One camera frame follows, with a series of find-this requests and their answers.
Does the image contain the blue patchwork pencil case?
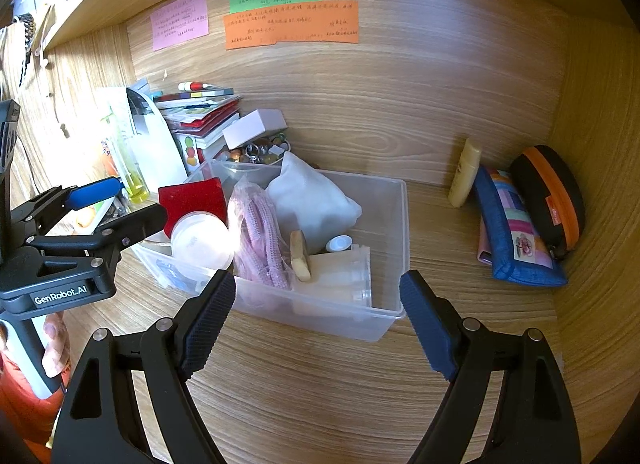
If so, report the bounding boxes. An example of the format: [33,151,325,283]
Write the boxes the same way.
[472,164,568,287]

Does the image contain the tan wooden block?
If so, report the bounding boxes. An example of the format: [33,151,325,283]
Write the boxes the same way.
[290,230,312,281]

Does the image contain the white cloth pouch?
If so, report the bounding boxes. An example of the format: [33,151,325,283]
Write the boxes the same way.
[265,151,363,255]

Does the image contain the person's left hand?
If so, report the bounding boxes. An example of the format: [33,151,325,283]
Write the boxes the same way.
[41,317,72,387]

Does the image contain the pale yellow bottle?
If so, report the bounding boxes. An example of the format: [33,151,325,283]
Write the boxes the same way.
[447,138,483,208]

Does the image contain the pale pink round container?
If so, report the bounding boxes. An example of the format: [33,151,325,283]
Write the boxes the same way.
[171,211,235,272]

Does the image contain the bowl of beads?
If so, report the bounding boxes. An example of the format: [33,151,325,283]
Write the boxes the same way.
[215,129,292,168]

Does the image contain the cream translucent container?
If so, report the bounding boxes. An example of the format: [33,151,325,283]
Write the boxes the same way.
[292,244,373,317]

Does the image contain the hanging bead string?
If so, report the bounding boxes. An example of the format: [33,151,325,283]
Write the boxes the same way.
[12,13,38,90]

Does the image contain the clear plastic box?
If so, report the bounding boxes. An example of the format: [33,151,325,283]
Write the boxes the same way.
[135,159,408,343]

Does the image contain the orange tube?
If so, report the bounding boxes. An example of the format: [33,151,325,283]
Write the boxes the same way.
[100,139,121,180]

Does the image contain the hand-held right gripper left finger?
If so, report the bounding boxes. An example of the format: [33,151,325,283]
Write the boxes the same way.
[50,269,236,464]

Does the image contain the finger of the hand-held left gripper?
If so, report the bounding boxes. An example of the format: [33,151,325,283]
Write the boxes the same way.
[25,203,168,265]
[10,178,123,241]

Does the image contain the stack of notebooks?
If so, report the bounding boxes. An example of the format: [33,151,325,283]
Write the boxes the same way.
[155,88,241,147]

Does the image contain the pink paper note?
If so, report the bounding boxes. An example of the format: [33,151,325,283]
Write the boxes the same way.
[151,0,210,51]

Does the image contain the orange paper note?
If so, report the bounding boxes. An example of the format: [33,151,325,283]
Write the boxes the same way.
[223,0,360,50]

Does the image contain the red velvet square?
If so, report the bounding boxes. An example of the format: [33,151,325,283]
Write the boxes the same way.
[158,177,228,240]

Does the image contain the fruit print carton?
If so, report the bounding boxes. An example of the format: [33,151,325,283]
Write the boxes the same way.
[172,133,211,168]

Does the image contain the yellow liquid bottle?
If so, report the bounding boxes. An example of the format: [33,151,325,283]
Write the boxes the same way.
[107,117,151,202]

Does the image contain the pink coiled tube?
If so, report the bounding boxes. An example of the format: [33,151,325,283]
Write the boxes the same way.
[227,177,293,290]

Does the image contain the black orange zip case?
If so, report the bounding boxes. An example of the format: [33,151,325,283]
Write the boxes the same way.
[507,145,586,261]

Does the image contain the green white tube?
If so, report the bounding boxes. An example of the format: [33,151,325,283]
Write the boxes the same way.
[72,194,121,235]

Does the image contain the small white box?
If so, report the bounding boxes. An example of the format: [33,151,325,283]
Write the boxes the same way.
[222,109,288,150]

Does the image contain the wooden desktop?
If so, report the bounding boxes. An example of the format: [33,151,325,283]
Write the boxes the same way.
[30,171,583,464]

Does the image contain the pink wallet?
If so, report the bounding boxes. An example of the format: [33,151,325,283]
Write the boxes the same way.
[477,214,495,266]

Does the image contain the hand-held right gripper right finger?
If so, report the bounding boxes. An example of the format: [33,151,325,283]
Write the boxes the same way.
[399,269,583,464]

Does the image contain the person's left forearm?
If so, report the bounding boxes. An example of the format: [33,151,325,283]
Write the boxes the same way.
[0,351,68,445]

